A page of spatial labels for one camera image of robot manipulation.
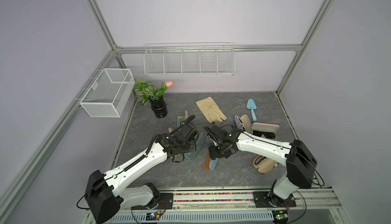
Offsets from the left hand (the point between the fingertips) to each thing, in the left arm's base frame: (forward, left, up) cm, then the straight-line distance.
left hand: (192, 146), depth 77 cm
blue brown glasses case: (-8, -9, -8) cm, 14 cm away
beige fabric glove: (+32, -15, -14) cm, 38 cm away
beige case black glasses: (-9, -39, -12) cm, 41 cm away
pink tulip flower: (+35, +12, +12) cm, 39 cm away
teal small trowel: (+36, -45, -14) cm, 59 cm away
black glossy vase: (+31, +21, -5) cm, 38 cm away
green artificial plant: (+30, +25, +12) cm, 41 cm away
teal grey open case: (+5, -5, -8) cm, 11 cm away
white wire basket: (+27, +45, +12) cm, 54 cm away
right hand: (-2, -11, -8) cm, 14 cm away
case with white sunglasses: (+20, -35, -13) cm, 42 cm away
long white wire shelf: (+54, -1, +16) cm, 56 cm away
